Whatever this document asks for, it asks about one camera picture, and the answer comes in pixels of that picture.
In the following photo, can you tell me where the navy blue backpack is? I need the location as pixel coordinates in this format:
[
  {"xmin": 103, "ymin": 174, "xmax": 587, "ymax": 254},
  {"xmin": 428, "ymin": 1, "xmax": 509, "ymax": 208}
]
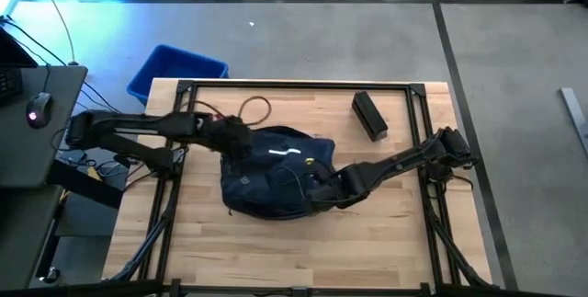
[{"xmin": 219, "ymin": 125, "xmax": 337, "ymax": 222}]

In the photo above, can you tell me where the black rectangular case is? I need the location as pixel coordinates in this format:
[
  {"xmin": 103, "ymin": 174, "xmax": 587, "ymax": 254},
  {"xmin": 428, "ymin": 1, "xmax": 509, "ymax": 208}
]
[{"xmin": 351, "ymin": 90, "xmax": 390, "ymax": 143}]

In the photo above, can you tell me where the blue plastic bin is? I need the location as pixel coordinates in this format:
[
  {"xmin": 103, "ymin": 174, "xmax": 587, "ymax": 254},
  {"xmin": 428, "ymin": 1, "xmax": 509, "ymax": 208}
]
[{"xmin": 126, "ymin": 43, "xmax": 230, "ymax": 106}]

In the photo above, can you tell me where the black desk support beam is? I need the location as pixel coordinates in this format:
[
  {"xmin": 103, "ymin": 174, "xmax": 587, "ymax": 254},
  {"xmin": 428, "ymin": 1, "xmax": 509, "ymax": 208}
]
[{"xmin": 45, "ymin": 158, "xmax": 125, "ymax": 210}]

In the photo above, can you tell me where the black power adapter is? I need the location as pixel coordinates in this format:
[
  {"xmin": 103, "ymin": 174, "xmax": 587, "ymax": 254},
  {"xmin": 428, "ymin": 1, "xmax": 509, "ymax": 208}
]
[{"xmin": 58, "ymin": 147, "xmax": 87, "ymax": 166}]

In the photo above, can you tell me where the black computer mouse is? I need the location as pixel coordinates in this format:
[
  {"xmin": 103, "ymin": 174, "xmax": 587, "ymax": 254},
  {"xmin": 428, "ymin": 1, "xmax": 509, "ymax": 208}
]
[{"xmin": 25, "ymin": 92, "xmax": 53, "ymax": 130}]

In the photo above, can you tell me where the black desk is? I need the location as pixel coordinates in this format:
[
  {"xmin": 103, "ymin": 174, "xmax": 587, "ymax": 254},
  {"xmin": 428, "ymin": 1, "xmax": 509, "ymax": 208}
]
[{"xmin": 0, "ymin": 64, "xmax": 88, "ymax": 190}]

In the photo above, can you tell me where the black keyboard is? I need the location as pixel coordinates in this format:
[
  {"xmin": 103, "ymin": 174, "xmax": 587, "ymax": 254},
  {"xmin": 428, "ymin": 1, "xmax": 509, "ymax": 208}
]
[{"xmin": 0, "ymin": 67, "xmax": 24, "ymax": 101}]

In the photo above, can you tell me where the black caster wheel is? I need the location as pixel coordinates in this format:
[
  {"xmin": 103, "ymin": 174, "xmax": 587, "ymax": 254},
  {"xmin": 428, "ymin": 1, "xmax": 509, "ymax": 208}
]
[{"xmin": 40, "ymin": 267, "xmax": 61, "ymax": 285}]

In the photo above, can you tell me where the dark grey side table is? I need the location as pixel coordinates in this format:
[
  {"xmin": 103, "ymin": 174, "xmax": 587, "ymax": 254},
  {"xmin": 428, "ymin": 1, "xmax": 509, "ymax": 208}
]
[{"xmin": 0, "ymin": 184, "xmax": 63, "ymax": 291}]

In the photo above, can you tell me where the black monitor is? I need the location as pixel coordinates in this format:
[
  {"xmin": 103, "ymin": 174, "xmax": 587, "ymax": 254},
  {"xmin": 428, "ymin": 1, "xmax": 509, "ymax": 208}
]
[{"xmin": 0, "ymin": 28, "xmax": 39, "ymax": 69}]

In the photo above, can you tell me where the grey metal strip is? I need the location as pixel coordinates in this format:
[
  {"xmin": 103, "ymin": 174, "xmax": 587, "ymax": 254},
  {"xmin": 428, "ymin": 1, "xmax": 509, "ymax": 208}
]
[{"xmin": 559, "ymin": 86, "xmax": 588, "ymax": 156}]

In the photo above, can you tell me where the black left camera cable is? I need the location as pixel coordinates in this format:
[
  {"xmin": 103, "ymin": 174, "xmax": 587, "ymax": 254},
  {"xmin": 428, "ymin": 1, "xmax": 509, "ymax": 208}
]
[{"xmin": 236, "ymin": 96, "xmax": 273, "ymax": 128}]

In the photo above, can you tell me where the black aluminium table frame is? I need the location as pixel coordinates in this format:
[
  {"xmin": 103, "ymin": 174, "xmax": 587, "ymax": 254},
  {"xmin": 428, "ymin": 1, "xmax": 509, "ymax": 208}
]
[{"xmin": 107, "ymin": 79, "xmax": 495, "ymax": 297}]

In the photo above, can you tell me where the black desk cable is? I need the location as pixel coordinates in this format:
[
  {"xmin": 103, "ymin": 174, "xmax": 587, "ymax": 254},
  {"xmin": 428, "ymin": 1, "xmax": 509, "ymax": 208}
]
[
  {"xmin": 82, "ymin": 80, "xmax": 120, "ymax": 114},
  {"xmin": 0, "ymin": 17, "xmax": 70, "ymax": 66}
]

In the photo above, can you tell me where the long pale floor cable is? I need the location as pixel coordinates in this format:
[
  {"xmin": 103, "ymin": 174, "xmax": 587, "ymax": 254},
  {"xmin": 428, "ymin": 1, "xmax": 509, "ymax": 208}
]
[{"xmin": 31, "ymin": 0, "xmax": 78, "ymax": 66}]

